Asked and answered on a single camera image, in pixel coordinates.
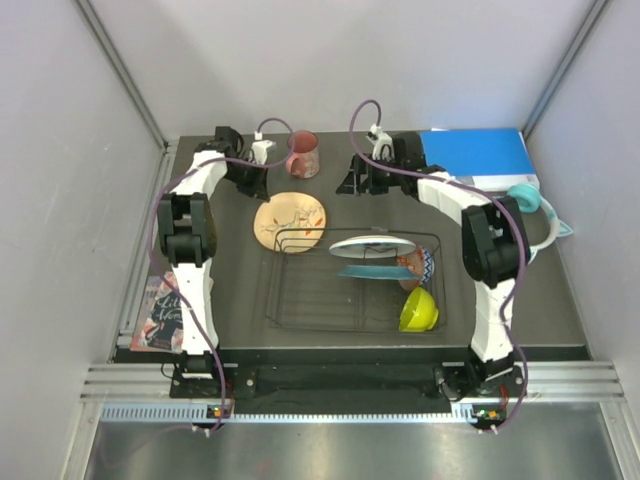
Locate teal cat-ear headphones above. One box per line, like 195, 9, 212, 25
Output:
507, 182, 574, 261

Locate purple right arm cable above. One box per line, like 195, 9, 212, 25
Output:
348, 99, 530, 434

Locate blue clip file folder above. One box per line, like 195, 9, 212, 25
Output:
420, 128, 540, 193

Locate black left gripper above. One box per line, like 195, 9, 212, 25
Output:
224, 158, 270, 202

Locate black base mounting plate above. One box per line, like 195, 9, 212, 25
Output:
171, 364, 513, 402

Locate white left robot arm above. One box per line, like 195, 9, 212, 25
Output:
156, 126, 275, 399

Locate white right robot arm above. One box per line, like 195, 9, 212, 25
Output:
337, 125, 530, 396

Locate white watermelon plate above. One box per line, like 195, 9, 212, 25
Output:
329, 235, 417, 260

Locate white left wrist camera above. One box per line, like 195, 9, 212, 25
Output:
249, 130, 277, 165

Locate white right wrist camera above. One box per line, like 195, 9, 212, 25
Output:
367, 124, 394, 161

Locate red blue patterned bowl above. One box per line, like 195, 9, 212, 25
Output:
396, 246, 435, 291

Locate beige floral plate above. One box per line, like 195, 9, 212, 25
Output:
253, 192, 328, 254

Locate pink mug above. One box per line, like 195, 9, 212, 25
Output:
286, 131, 320, 179

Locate teal scalloped plate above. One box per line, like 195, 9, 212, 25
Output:
337, 265, 421, 281

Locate black wire dish rack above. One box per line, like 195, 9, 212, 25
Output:
266, 227, 446, 335

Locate lime green bowl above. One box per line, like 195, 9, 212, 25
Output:
398, 287, 439, 333

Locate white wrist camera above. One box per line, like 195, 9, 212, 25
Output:
249, 130, 277, 165
367, 124, 394, 161

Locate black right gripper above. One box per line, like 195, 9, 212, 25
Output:
337, 155, 406, 198

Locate Little Women book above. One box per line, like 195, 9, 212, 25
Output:
130, 276, 183, 354

